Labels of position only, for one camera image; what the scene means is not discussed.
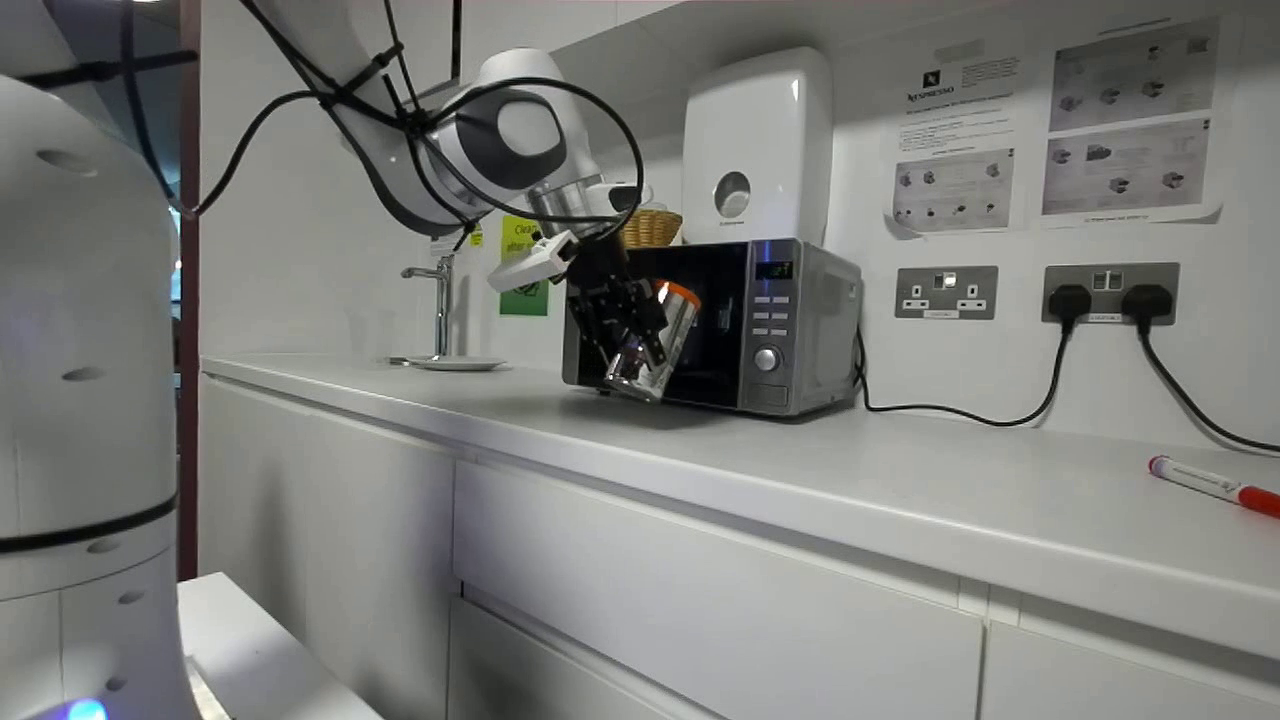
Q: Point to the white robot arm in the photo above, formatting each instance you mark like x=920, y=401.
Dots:
x=513, y=142

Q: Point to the white cabinet front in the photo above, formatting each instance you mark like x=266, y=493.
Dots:
x=508, y=549

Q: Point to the woven wicker basket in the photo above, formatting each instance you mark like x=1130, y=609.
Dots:
x=649, y=230

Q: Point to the white wall dispenser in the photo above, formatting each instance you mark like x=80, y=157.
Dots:
x=756, y=149

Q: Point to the silver microwave oven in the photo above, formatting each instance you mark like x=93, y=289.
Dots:
x=779, y=330

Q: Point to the clear jar orange lid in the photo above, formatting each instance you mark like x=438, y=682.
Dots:
x=654, y=340

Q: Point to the left instruction poster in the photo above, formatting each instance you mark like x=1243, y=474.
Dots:
x=953, y=153

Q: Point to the green wall sign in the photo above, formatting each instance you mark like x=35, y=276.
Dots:
x=520, y=294

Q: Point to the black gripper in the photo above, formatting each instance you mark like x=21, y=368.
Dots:
x=606, y=294

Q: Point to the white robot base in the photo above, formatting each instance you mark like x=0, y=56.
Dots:
x=93, y=614

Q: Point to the left wall socket plate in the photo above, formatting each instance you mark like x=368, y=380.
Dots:
x=946, y=294

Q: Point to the chrome sink tap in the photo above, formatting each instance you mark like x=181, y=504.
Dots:
x=447, y=353

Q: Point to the right wall socket plate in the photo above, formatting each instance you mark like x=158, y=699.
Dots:
x=1108, y=285

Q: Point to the red white marker pen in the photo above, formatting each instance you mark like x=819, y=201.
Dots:
x=1216, y=486

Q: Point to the right instruction poster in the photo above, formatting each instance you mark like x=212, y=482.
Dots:
x=1130, y=122

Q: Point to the instruction poster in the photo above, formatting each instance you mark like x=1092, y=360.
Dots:
x=1130, y=122
x=953, y=153

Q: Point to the wall socket plate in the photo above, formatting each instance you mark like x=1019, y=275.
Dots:
x=1108, y=285
x=946, y=294

